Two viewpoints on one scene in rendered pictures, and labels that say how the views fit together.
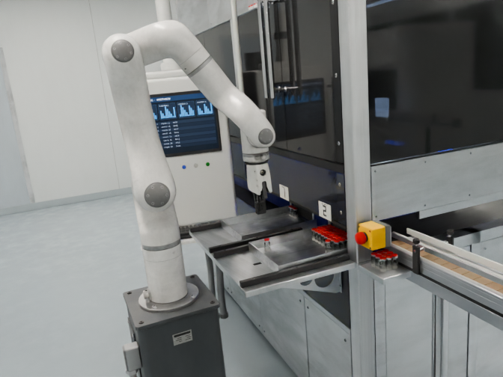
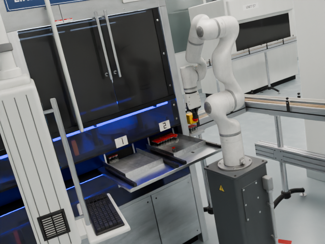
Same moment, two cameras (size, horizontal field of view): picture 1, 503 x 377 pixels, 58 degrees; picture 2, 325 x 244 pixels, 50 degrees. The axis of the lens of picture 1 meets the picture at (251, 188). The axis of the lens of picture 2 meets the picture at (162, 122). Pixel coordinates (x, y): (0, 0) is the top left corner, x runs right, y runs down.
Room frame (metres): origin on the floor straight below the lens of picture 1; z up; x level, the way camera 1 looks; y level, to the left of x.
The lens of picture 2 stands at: (1.95, 2.03, 1.67)
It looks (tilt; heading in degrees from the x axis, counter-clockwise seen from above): 15 degrees down; 261
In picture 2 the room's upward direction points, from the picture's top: 12 degrees counter-clockwise
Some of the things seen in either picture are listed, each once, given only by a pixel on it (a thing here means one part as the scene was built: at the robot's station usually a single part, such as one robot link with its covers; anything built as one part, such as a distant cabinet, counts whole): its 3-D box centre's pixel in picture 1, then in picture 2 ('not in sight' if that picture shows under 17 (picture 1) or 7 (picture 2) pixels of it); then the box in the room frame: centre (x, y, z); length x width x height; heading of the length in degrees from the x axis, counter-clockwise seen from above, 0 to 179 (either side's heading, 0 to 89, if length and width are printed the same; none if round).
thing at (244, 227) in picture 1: (267, 223); (131, 161); (1.87, -0.06, 0.90); 0.34 x 0.26 x 0.04; 111
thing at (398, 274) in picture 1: (388, 269); (192, 132); (1.36, -0.42, 0.87); 0.14 x 0.13 x 0.02; 111
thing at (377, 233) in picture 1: (373, 235); (191, 117); (1.36, -0.38, 0.99); 0.08 x 0.07 x 0.07; 111
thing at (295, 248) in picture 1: (305, 247); (175, 144); (1.56, -0.18, 0.90); 0.34 x 0.26 x 0.04; 111
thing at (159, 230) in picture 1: (154, 203); (222, 114); (1.36, 0.30, 1.16); 0.19 x 0.12 x 0.24; 17
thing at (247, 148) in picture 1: (254, 131); (188, 76); (1.42, -0.02, 1.35); 0.09 x 0.08 x 0.13; 17
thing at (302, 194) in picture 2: not in sight; (286, 198); (0.64, -0.46, 0.07); 0.50 x 0.08 x 0.14; 21
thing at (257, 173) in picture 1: (257, 175); (192, 99); (1.42, -0.02, 1.21); 0.10 x 0.08 x 0.11; 21
